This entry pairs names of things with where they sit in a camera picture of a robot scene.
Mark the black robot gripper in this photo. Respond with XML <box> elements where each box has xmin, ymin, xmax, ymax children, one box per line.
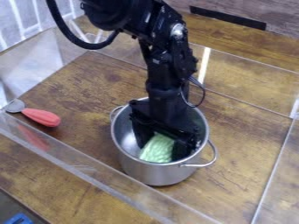
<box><xmin>128</xmin><ymin>84</ymin><xmax>201</xmax><ymax>161</ymax></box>

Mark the green bumpy gourd toy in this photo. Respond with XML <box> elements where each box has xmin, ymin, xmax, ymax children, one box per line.
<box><xmin>139</xmin><ymin>133</ymin><xmax>173</xmax><ymax>163</ymax></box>

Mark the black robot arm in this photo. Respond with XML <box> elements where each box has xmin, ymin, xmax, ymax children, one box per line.
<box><xmin>81</xmin><ymin>0</ymin><xmax>200</xmax><ymax>163</ymax></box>

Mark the silver steel pot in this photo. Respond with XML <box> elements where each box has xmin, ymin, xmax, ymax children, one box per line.
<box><xmin>109</xmin><ymin>105</ymin><xmax>219</xmax><ymax>186</ymax></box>

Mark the blue object at corner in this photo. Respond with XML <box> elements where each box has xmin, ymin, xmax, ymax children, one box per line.
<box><xmin>4</xmin><ymin>213</ymin><xmax>33</xmax><ymax>224</ymax></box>

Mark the clear acrylic front barrier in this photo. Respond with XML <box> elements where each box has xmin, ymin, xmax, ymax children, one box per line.
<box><xmin>0</xmin><ymin>111</ymin><xmax>219</xmax><ymax>224</ymax></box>

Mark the clear acrylic corner bracket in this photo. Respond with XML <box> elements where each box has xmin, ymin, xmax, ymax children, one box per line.
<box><xmin>67</xmin><ymin>16</ymin><xmax>109</xmax><ymax>44</ymax></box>

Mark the red handled metal spatula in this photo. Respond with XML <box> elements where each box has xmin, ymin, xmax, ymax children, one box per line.
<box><xmin>4</xmin><ymin>99</ymin><xmax>61</xmax><ymax>127</ymax></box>

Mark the black wall strip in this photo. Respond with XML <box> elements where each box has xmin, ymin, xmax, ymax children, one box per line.
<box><xmin>189</xmin><ymin>6</ymin><xmax>267</xmax><ymax>31</ymax></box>

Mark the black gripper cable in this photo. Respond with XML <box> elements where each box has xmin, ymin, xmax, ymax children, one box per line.
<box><xmin>45</xmin><ymin>0</ymin><xmax>121</xmax><ymax>51</ymax></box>

